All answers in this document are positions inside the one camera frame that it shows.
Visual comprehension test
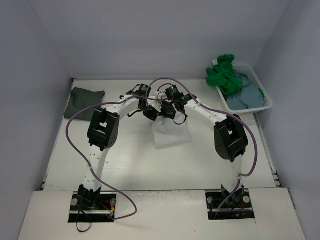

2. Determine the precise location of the white t-shirt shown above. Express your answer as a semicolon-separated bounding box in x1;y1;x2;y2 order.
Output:
149;112;192;150

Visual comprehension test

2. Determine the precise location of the dark grey t-shirt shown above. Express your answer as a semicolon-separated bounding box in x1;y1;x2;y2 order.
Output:
63;87;106;119

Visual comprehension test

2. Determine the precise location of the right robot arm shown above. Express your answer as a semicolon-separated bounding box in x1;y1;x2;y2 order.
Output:
160;85;249;206

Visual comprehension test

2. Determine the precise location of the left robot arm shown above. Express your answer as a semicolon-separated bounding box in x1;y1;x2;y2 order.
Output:
78;84;157;210

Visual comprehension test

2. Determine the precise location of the green t-shirt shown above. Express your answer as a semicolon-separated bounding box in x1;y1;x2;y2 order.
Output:
205;54;266;101

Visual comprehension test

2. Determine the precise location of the light blue t-shirt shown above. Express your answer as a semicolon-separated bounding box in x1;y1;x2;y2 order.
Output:
226;72;264;111

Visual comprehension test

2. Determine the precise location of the white plastic laundry basket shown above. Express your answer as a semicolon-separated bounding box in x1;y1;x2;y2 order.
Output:
216;63;273;115

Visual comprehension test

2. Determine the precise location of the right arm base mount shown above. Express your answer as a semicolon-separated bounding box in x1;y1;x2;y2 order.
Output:
205;187;255;221

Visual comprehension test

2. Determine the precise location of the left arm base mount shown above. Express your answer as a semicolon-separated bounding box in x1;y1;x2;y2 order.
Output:
68;192;117;223

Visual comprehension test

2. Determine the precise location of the black loop cable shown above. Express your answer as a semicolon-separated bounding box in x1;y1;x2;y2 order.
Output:
76;211;93;233

